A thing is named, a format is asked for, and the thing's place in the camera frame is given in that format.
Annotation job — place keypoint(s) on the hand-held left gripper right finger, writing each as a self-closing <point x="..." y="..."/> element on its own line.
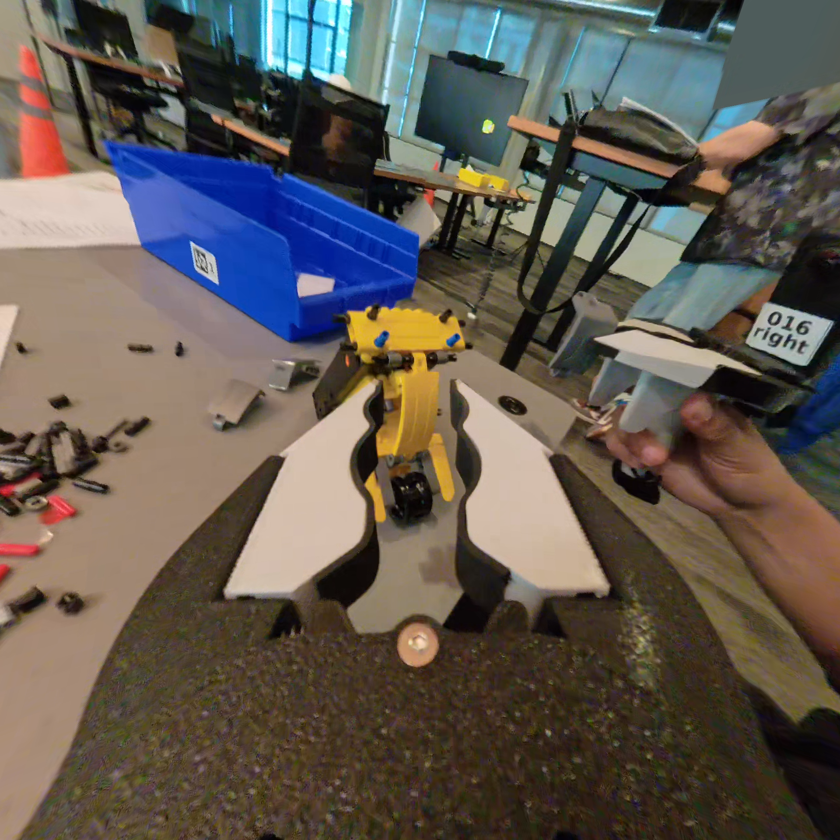
<point x="531" y="518"/>

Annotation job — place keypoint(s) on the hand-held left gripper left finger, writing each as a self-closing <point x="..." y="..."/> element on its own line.
<point x="295" y="525"/>

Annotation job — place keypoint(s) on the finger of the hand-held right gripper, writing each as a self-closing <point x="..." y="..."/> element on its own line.
<point x="649" y="324"/>
<point x="676" y="358"/>

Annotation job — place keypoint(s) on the yellow brick-built toy model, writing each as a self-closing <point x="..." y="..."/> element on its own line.
<point x="410" y="331"/>

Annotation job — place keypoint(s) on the person's right forearm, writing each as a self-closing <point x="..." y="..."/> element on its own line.
<point x="787" y="558"/>

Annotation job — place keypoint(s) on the person's right hand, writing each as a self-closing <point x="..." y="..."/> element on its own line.
<point x="728" y="459"/>

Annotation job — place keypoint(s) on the black round table grommet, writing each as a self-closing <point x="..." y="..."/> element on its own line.
<point x="512" y="405"/>

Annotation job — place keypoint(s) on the grey curved toy panel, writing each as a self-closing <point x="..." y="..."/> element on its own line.
<point x="233" y="400"/>
<point x="289" y="374"/>

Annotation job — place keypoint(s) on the wooden desk with black legs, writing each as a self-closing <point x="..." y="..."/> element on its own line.
<point x="617" y="161"/>

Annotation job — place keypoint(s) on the white paper scrap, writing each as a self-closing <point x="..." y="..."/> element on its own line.
<point x="315" y="284"/>

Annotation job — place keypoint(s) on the pile of small toy pieces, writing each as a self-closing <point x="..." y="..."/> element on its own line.
<point x="59" y="453"/>

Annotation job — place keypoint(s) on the long wooden office desk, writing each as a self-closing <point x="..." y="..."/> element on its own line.
<point x="420" y="176"/>

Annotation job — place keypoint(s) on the black computer monitor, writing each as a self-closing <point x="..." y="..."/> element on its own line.
<point x="469" y="105"/>

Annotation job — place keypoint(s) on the blue plastic storage bin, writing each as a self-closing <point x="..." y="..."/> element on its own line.
<point x="216" y="216"/>

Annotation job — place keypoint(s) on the instruction booklet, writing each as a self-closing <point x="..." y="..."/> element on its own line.
<point x="6" y="334"/>

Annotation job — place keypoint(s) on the white printed paper sheet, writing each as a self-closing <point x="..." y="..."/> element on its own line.
<point x="59" y="210"/>

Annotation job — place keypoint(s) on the orange traffic cone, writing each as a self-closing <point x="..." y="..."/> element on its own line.
<point x="39" y="124"/>

